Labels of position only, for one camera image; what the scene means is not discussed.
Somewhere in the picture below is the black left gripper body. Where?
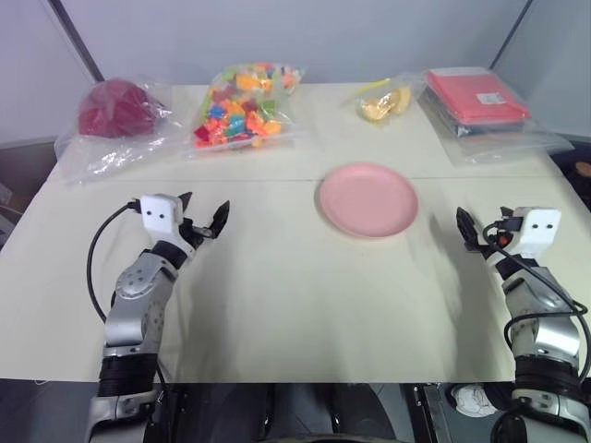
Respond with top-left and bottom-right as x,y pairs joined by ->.
177,216 -> 212,253

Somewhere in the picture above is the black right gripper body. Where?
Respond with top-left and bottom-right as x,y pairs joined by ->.
476,227 -> 514,260

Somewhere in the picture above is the pink round plate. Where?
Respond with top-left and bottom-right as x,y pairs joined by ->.
314,161 -> 420,240

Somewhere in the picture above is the bag with yellow items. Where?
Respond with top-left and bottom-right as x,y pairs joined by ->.
341,72 -> 417,131

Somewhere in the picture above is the clear bag with flat sheets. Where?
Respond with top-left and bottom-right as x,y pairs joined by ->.
416,66 -> 576,168

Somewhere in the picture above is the dark object with brown spot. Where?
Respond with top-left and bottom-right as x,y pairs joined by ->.
549,135 -> 591,210

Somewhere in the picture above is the clear bag with red lump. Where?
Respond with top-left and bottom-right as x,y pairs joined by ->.
54,78 -> 175,186

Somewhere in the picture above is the dark flat sheet stack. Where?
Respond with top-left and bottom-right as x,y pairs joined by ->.
421,86 -> 537,139

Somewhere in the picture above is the clear bag with toy blocks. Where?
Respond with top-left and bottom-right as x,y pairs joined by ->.
181,61 -> 308,162

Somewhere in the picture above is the bag of colourful toy blocks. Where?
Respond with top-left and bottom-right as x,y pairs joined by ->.
193,63 -> 304,150

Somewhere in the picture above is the dark red lump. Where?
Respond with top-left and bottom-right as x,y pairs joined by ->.
77,78 -> 162,139

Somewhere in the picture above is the red flat sheet pack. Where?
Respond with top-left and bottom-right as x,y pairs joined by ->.
425,68 -> 532,126

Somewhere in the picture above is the white crumpled object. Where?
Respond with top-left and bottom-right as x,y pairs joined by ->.
449,384 -> 498,413

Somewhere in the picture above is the dark clutter beside table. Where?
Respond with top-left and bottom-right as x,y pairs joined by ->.
0,139 -> 60,251

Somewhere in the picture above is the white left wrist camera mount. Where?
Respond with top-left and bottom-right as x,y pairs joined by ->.
138,193 -> 198,260

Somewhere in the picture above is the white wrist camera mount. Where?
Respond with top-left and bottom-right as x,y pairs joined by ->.
138,193 -> 198,260
507,207 -> 563,260

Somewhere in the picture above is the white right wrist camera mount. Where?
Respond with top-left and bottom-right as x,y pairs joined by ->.
507,207 -> 563,260

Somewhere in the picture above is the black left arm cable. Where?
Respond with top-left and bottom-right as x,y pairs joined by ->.
87,200 -> 142,324

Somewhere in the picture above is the dark grey partition post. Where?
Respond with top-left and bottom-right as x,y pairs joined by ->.
488,0 -> 534,68
49,0 -> 107,86

